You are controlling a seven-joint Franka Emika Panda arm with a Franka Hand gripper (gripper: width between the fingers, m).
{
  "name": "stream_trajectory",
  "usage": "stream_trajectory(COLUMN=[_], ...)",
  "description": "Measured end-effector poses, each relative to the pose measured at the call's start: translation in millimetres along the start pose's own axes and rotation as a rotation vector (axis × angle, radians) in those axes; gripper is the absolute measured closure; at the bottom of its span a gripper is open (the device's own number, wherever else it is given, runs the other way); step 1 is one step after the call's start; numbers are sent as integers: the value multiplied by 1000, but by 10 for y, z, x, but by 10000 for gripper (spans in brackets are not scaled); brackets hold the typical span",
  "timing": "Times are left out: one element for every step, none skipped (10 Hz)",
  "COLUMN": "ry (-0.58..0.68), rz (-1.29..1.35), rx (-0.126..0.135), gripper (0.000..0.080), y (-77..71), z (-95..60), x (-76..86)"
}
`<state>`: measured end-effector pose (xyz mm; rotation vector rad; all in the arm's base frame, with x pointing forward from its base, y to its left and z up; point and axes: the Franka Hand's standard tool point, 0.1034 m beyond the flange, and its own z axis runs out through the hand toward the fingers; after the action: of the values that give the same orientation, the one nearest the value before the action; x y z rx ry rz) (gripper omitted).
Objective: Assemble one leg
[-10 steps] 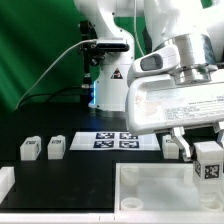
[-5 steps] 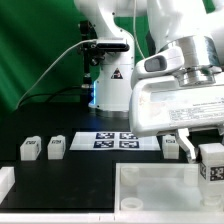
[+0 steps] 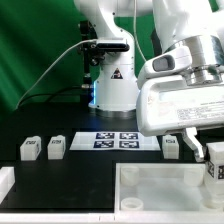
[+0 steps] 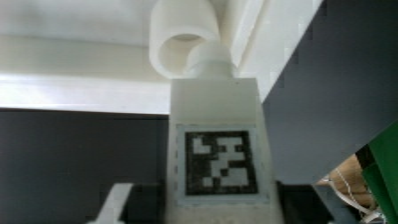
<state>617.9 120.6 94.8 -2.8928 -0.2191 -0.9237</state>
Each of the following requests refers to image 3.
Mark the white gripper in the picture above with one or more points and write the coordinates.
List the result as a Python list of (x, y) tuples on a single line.
[(168, 105)]

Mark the white square tabletop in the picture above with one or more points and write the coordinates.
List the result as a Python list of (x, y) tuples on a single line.
[(151, 187)]

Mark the white marker sheet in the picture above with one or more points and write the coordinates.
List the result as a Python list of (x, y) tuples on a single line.
[(114, 141)]

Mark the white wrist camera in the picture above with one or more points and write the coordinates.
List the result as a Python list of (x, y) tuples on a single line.
[(169, 63)]

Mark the black camera on stand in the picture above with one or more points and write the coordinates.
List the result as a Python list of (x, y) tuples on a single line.
[(91, 56)]

